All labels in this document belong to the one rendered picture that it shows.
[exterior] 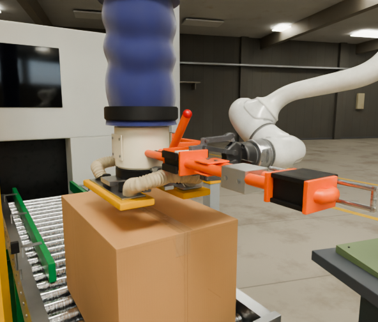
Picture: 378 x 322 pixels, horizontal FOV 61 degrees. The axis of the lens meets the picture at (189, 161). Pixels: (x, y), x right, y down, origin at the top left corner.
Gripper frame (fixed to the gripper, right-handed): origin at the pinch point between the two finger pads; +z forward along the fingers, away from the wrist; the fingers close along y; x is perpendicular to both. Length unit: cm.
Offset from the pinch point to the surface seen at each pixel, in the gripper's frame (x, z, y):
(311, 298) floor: 58, -140, 115
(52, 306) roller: 57, 25, 62
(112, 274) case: 9.4, 17.3, 29.5
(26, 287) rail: 67, 32, 57
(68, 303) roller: 56, 19, 63
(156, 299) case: 5.9, 6.5, 38.4
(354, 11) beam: 403, -737, -251
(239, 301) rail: 14, -32, 57
